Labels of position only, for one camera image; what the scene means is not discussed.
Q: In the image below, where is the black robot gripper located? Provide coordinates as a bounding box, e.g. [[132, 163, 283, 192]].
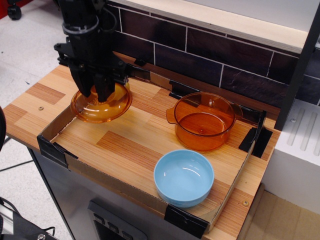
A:
[[54, 33, 128, 102]]

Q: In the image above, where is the orange transparent pot lid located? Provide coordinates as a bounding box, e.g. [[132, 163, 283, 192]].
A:
[[70, 82, 133, 124]]

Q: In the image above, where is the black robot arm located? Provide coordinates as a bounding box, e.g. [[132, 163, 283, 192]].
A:
[[54, 0, 128, 103]]

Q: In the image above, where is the orange transparent pot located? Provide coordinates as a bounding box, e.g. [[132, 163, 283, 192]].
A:
[[166, 92, 243, 152]]

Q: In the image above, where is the black office chair base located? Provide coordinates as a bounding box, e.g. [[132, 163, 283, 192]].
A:
[[7, 4, 22, 21]]

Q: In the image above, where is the light blue bowl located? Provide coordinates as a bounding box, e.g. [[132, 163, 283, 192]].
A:
[[153, 149, 215, 208]]

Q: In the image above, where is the grey oven control panel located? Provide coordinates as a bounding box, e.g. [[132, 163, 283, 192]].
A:
[[87, 200, 148, 240]]

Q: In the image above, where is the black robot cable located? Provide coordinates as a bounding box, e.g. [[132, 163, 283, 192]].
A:
[[99, 8, 118, 34]]

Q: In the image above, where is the black cable on floor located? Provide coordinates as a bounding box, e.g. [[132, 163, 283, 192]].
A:
[[0, 196, 56, 240]]

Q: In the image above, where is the black upright post right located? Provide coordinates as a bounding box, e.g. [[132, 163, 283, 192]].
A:
[[274, 5, 320, 131]]

